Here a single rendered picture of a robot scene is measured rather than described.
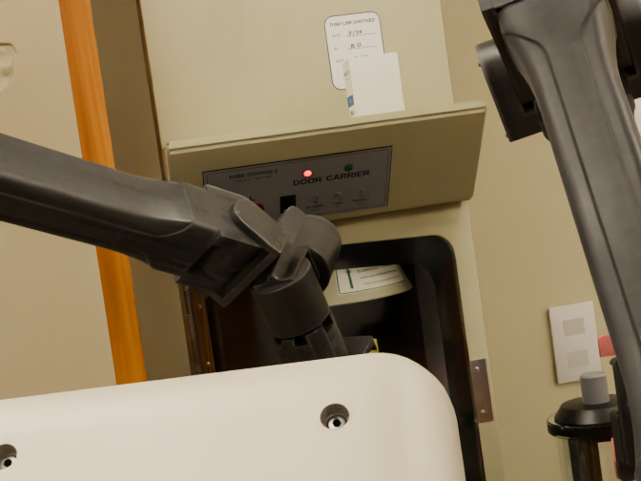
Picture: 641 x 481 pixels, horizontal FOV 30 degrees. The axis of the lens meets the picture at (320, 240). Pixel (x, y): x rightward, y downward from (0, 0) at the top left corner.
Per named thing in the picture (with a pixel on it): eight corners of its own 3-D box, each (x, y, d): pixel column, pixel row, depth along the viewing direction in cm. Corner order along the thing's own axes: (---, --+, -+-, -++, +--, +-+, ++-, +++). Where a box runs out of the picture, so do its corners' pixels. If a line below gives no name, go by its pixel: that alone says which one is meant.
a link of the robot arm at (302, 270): (237, 288, 101) (298, 274, 99) (257, 247, 107) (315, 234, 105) (267, 354, 104) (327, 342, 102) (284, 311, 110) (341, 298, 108)
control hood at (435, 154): (173, 242, 126) (159, 148, 125) (468, 198, 131) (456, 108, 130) (178, 246, 114) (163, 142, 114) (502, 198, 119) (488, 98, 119)
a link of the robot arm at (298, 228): (170, 272, 103) (230, 211, 99) (207, 209, 113) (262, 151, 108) (276, 357, 105) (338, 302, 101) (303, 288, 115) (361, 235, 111)
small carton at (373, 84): (350, 120, 125) (341, 63, 125) (397, 115, 126) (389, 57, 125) (356, 117, 120) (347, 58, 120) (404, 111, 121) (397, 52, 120)
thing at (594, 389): (548, 431, 132) (541, 372, 131) (631, 420, 132) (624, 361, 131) (567, 450, 123) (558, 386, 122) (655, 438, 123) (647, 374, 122)
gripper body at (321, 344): (275, 424, 106) (242, 356, 103) (321, 354, 113) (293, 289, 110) (337, 423, 102) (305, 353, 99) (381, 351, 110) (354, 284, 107)
